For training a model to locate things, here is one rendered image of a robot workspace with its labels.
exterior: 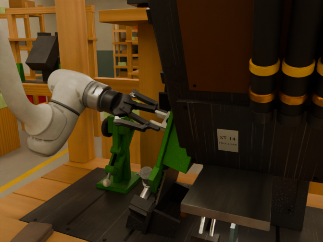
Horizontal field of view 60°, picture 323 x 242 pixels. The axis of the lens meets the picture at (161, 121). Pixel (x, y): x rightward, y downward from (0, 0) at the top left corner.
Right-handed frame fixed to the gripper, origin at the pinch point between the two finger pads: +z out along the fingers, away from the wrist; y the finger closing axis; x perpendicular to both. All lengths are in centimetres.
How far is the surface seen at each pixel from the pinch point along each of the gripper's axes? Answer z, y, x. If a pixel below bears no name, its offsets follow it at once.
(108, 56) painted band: -589, 531, 782
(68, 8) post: -60, 33, 3
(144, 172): 2.1, -16.2, -0.2
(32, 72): -388, 146, 333
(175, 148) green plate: 8.0, -8.7, -6.3
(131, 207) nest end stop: 1.0, -25.1, 8.1
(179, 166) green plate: 10.3, -11.7, -3.2
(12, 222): -31, -44, 12
